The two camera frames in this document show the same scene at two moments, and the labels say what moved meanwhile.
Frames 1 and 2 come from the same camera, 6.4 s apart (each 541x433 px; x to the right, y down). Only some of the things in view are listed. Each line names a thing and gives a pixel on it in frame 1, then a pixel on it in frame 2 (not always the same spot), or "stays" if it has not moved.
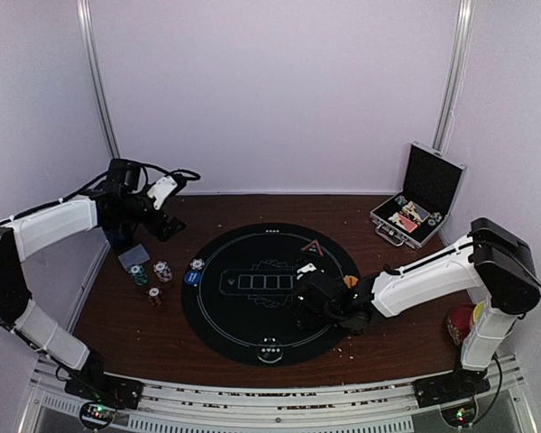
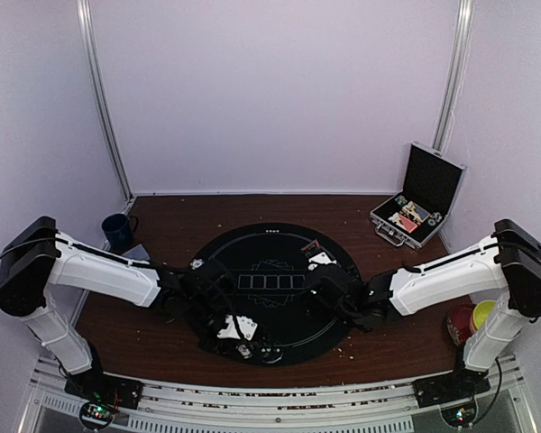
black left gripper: x=168 y=231 to x=224 y=346
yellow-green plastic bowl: x=477 y=310 stays
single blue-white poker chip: x=197 y=263 stays
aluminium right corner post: x=455 y=75 stays
